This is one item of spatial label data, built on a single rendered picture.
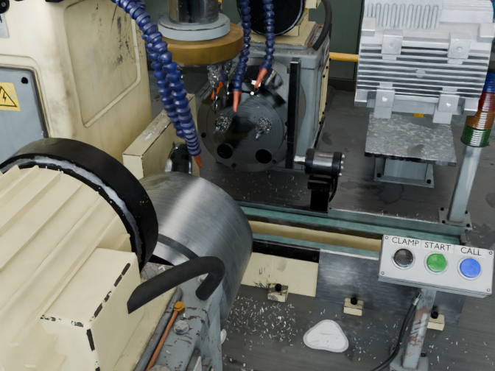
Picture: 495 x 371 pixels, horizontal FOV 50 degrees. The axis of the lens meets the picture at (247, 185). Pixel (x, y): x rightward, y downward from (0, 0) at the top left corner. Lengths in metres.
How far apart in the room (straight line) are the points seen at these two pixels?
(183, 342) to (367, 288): 0.60
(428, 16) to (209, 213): 0.46
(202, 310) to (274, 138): 0.72
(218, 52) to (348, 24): 3.24
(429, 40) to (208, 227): 0.45
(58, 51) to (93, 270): 0.55
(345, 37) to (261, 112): 2.94
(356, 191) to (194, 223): 0.82
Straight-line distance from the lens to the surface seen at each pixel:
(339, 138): 1.81
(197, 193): 0.84
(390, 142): 1.55
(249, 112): 1.27
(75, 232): 0.49
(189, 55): 0.94
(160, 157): 1.07
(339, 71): 4.26
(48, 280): 0.46
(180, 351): 0.60
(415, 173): 1.60
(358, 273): 1.11
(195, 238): 0.77
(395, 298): 1.14
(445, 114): 0.97
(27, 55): 0.97
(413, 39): 0.91
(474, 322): 1.21
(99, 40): 1.09
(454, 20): 0.94
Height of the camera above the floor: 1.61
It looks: 32 degrees down
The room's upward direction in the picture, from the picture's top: straight up
